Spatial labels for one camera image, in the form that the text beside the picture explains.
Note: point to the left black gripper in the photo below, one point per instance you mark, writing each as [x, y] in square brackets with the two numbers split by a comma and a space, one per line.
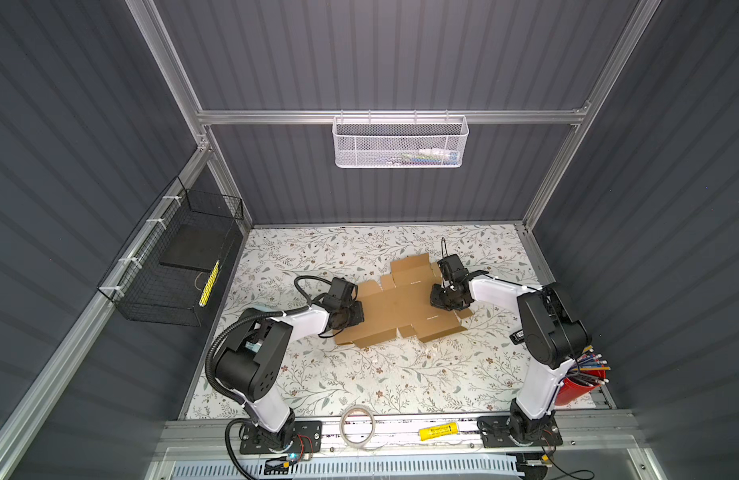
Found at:
[350, 312]

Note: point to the black flat pad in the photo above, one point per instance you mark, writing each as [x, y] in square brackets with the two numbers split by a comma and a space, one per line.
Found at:
[193, 248]

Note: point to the brown cardboard box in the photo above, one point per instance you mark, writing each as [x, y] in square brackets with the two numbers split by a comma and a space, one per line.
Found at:
[399, 305]

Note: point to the black wire basket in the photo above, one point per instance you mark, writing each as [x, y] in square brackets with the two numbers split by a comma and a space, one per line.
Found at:
[142, 290]

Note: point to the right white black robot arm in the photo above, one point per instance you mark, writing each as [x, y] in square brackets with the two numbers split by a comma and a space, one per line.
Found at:
[551, 331]

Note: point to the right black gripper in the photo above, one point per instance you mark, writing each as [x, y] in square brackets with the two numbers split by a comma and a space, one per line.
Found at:
[444, 297]

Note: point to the floral table mat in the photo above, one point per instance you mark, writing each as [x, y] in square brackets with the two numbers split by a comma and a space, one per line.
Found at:
[476, 370]

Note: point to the coloured pencils bundle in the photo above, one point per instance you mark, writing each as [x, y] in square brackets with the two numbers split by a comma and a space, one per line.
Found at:
[591, 363]

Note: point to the white wire mesh basket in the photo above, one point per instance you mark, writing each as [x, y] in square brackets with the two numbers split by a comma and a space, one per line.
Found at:
[364, 143]

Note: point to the red pencil cup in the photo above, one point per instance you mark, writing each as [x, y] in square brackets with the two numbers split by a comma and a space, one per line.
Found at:
[580, 382]

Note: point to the white vented strip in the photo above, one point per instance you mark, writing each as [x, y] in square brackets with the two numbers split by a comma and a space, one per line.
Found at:
[387, 467]

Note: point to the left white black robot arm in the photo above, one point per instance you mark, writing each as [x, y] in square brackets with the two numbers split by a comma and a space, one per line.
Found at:
[243, 362]

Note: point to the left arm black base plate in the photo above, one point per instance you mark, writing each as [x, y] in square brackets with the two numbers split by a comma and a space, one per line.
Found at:
[296, 437]

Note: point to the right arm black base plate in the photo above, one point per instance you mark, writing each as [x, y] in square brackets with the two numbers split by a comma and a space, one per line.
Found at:
[495, 432]

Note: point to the yellow label tag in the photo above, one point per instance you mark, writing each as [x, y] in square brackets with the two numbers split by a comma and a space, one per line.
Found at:
[438, 431]

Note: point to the markers in white basket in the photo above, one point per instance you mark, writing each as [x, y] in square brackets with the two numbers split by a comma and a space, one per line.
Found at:
[435, 157]

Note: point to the clear tape roll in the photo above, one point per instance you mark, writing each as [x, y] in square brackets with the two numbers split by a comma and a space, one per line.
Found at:
[357, 426]

